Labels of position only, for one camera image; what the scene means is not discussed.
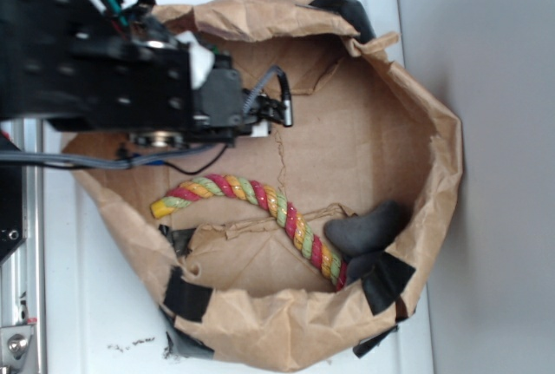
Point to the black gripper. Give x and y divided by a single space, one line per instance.
222 108

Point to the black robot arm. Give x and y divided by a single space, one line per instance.
102 67

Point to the brown paper bag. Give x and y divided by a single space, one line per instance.
231 273

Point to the white plastic bin lid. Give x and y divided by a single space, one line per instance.
99 316

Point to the aluminium frame rail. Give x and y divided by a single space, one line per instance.
23 332

